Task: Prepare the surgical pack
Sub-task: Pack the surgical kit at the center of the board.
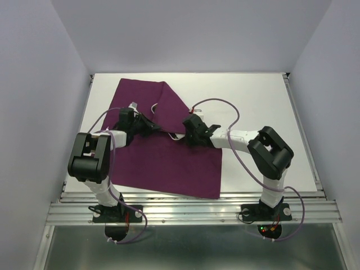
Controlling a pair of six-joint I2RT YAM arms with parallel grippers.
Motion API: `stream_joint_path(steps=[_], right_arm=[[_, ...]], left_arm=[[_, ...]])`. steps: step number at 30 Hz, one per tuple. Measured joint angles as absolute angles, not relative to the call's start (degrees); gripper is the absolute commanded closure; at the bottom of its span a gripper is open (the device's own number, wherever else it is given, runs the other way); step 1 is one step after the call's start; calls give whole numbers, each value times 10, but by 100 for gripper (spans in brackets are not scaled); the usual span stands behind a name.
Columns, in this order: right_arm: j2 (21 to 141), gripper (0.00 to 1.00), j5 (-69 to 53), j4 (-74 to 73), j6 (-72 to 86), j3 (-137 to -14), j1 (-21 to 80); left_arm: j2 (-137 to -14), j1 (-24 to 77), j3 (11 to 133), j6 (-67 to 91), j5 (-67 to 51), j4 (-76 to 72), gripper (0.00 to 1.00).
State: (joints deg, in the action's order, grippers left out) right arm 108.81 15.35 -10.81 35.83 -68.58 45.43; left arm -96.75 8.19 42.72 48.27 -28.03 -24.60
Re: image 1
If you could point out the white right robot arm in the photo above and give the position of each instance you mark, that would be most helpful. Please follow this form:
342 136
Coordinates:
270 153

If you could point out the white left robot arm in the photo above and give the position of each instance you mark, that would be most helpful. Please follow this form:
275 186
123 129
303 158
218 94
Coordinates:
92 159

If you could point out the purple cloth mat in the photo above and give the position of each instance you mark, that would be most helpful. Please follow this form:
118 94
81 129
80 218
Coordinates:
158 162

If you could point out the aluminium front rail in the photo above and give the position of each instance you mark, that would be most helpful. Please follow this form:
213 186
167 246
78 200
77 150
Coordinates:
165 209

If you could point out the aluminium rail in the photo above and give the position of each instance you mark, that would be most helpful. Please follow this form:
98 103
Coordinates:
165 209
315 174

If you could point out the aluminium right side rail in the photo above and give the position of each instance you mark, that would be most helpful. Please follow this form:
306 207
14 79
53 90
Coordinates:
315 174

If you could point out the stainless steel tray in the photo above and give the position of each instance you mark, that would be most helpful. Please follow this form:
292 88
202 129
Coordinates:
173 136

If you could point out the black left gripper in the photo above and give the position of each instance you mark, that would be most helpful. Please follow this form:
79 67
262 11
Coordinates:
149 126

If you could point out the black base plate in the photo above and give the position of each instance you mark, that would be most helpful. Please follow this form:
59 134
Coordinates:
270 218
117 221

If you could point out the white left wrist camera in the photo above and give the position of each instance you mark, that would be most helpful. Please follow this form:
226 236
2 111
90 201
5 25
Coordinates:
133 106

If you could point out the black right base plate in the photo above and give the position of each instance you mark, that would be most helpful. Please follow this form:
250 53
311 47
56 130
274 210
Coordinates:
270 218

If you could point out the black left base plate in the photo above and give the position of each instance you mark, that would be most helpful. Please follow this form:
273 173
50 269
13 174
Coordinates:
117 221

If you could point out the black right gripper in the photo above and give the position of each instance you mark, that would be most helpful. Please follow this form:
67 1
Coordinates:
188 140

